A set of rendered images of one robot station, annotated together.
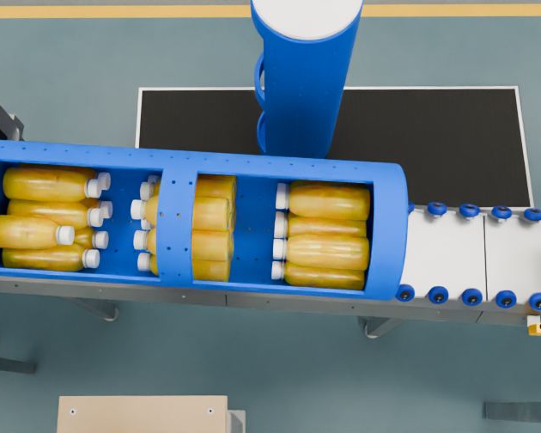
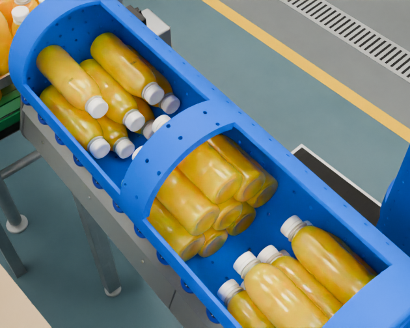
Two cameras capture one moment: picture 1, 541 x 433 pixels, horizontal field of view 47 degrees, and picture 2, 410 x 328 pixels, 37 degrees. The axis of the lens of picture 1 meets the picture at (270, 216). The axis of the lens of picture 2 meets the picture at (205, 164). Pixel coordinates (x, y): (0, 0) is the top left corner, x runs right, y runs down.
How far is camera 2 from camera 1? 46 cm
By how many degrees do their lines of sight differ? 28
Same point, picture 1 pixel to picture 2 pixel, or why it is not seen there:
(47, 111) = not seen: hidden behind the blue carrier
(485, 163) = not seen: outside the picture
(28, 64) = (241, 76)
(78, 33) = (297, 82)
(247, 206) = (265, 228)
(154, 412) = (0, 297)
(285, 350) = not seen: outside the picture
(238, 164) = (276, 148)
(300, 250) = (261, 277)
